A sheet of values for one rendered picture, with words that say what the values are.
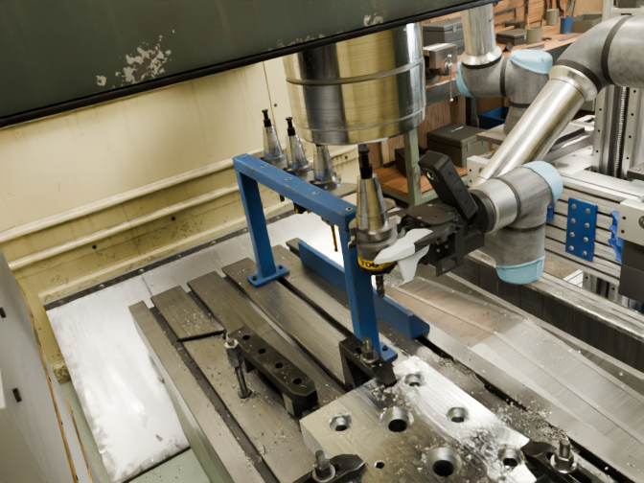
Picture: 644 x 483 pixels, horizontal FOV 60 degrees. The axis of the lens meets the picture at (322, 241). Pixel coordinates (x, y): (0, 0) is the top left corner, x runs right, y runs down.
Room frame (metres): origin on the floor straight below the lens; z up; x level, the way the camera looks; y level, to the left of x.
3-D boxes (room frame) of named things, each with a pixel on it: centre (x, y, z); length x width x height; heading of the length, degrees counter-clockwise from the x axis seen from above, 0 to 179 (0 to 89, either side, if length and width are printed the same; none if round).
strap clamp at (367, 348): (0.74, -0.04, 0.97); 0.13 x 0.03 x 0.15; 28
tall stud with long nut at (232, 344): (0.82, 0.19, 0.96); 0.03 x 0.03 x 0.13
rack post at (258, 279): (1.25, 0.15, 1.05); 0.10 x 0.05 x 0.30; 118
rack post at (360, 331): (0.86, -0.05, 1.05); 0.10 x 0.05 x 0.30; 118
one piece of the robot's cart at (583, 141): (1.63, -0.68, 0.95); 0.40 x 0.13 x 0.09; 117
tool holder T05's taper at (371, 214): (0.67, -0.07, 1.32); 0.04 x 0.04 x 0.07
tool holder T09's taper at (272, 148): (1.23, 0.08, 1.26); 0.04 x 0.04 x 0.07
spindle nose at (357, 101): (0.67, -0.07, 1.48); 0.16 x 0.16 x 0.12
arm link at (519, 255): (0.81, -0.32, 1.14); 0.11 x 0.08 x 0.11; 23
